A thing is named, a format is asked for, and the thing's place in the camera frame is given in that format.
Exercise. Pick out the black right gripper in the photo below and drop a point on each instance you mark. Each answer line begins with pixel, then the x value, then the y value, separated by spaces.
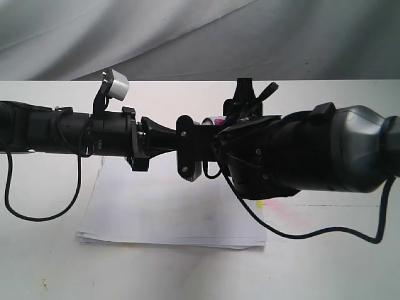
pixel 237 148

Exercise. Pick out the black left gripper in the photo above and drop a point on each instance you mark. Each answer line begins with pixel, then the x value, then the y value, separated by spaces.
pixel 117 134

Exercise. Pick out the spray paint can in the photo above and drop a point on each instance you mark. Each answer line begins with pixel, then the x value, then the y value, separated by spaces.
pixel 213 120

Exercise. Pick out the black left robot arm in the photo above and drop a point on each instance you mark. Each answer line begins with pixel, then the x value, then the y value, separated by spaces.
pixel 26 127

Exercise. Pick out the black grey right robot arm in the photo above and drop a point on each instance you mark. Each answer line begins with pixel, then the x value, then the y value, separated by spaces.
pixel 350 149

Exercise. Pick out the white paper stack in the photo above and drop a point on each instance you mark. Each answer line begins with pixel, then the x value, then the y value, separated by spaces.
pixel 158 207

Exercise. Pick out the grey backdrop cloth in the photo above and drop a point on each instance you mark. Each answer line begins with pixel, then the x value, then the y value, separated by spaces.
pixel 200 40

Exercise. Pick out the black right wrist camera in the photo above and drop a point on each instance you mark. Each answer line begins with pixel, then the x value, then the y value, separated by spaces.
pixel 244 95

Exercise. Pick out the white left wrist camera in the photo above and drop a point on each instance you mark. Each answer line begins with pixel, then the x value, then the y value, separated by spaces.
pixel 114 84

